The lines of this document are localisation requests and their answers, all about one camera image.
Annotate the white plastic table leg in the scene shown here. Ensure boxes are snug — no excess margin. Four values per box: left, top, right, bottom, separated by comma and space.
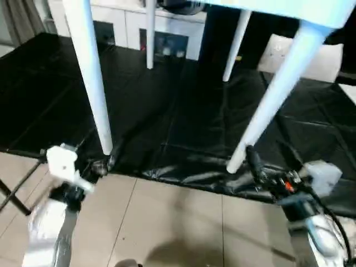
225, 21, 337, 174
61, 0, 115, 156
145, 0, 157, 70
222, 8, 252, 83

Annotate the white plastic table top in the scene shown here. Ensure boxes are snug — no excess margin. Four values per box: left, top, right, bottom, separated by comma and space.
192, 0, 356, 29

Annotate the black metal stand leg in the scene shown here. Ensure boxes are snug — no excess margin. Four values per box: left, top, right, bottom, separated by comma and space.
0, 156, 48, 216

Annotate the black work mat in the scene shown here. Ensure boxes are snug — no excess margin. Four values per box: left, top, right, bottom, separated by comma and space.
0, 32, 356, 217

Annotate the black robot left foot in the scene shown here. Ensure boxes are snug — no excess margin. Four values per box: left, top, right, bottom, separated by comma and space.
114, 259, 142, 267

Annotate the white flat sheet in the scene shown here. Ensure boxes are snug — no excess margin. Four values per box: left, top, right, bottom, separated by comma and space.
337, 82, 356, 106

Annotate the white flat panel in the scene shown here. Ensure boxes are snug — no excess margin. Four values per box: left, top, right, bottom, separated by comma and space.
257, 33, 344, 84

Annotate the white cabinet with glass doors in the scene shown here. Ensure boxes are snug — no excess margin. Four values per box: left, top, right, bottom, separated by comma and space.
47, 0, 207, 61

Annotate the grey curtain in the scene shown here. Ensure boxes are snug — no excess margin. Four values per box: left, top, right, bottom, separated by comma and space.
0, 0, 53, 48

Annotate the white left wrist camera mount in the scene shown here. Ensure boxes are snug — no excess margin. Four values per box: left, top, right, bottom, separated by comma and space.
46, 144, 95, 194

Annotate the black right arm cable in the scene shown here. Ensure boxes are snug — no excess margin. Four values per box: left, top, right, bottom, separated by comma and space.
303, 186, 354, 262

